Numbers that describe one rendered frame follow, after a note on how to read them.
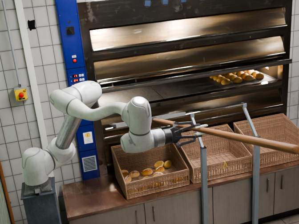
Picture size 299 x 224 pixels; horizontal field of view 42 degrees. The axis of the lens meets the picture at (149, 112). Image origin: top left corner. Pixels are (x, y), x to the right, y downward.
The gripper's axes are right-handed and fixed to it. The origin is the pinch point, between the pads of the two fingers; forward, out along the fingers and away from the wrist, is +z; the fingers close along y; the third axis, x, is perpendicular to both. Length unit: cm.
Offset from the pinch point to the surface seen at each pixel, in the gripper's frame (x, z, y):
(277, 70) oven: -158, 149, -20
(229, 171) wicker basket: -120, 67, 58
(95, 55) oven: -137, -29, -56
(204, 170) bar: -106, 39, 49
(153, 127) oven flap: -156, 15, 13
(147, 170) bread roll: -147, 2, 49
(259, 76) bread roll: -167, 134, -17
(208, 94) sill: -152, 71, -8
